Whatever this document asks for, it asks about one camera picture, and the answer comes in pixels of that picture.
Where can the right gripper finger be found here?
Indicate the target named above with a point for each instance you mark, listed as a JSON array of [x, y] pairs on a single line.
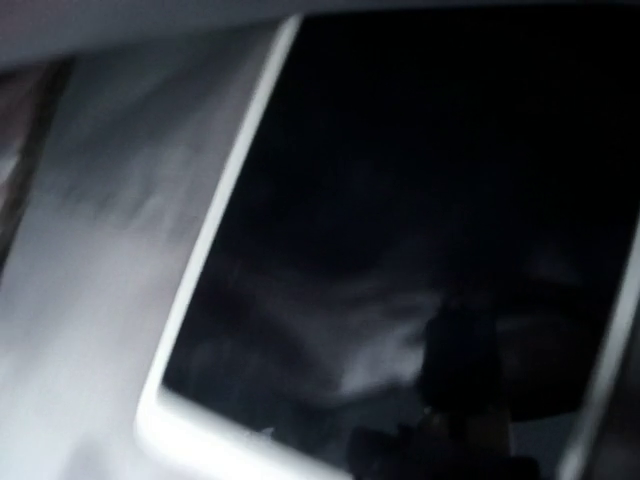
[[465, 430]]

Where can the white tablet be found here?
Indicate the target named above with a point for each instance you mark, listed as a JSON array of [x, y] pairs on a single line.
[[405, 160]]

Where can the red backpack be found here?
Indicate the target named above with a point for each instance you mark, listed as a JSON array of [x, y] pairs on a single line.
[[151, 112]]

